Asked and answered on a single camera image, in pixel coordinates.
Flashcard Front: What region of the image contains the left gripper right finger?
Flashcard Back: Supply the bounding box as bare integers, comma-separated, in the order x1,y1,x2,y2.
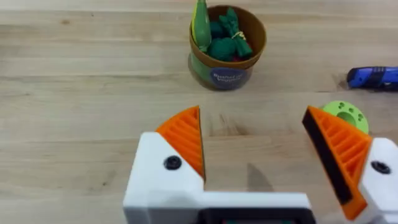
302,105,398,224

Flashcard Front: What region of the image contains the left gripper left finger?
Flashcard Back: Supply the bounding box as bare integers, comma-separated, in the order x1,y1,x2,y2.
123,105,206,224

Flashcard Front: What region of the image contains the blue electric screwdriver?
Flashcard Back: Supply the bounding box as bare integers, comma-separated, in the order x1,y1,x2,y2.
346,65,398,91

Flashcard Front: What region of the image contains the green disc with holes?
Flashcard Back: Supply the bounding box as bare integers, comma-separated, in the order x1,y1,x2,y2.
321,100,370,135

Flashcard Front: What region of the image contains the brown tub of toy vegetables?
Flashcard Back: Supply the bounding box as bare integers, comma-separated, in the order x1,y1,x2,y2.
187,0,267,91

